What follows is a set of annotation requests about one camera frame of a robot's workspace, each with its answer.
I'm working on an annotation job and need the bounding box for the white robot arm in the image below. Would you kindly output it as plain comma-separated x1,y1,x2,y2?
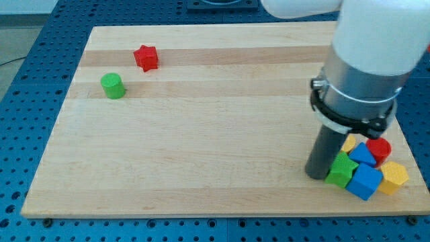
261,0,429,138

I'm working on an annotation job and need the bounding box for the wooden board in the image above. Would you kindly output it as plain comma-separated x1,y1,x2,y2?
21,22,429,218

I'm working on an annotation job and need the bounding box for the red star block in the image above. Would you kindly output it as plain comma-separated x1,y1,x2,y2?
133,45,159,72

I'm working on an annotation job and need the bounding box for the green cylinder block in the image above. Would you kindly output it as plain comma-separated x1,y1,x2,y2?
100,73,126,99

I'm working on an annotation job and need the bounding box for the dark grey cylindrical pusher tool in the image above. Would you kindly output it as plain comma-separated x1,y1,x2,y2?
305,125,347,179

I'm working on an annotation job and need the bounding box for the green star block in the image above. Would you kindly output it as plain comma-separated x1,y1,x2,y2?
325,151,359,188

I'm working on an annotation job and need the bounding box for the yellow round block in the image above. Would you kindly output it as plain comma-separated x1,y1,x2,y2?
341,134,357,154

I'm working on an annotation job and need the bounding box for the blue triangle block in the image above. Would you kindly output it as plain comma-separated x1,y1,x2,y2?
349,143,376,167

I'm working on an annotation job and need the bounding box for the blue cube block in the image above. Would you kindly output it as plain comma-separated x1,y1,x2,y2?
345,164,383,201

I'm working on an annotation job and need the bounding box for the red cylinder block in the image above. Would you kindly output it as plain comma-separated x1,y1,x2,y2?
365,138,392,167

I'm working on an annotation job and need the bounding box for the yellow hexagon block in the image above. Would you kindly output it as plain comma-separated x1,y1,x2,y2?
378,161,409,195

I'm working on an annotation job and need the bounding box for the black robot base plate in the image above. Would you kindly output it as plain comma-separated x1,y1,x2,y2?
187,0,259,11

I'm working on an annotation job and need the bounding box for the black cable on floor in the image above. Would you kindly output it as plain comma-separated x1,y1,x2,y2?
0,56,27,67

